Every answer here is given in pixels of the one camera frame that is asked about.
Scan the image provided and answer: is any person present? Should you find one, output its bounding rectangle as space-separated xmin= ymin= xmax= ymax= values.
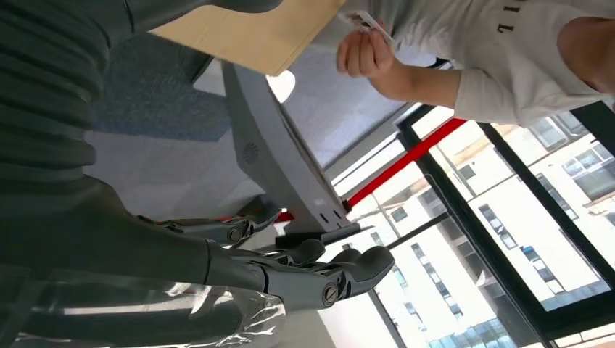
xmin=307 ymin=0 xmax=615 ymax=128

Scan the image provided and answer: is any red pipe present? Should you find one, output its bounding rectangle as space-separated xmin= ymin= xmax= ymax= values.
xmin=274 ymin=117 xmax=468 ymax=224

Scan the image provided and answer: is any grey desk leg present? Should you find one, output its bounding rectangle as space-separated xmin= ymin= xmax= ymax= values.
xmin=220 ymin=61 xmax=373 ymax=251

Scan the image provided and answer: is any black window frame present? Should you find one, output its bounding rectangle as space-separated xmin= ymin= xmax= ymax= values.
xmin=331 ymin=103 xmax=615 ymax=348

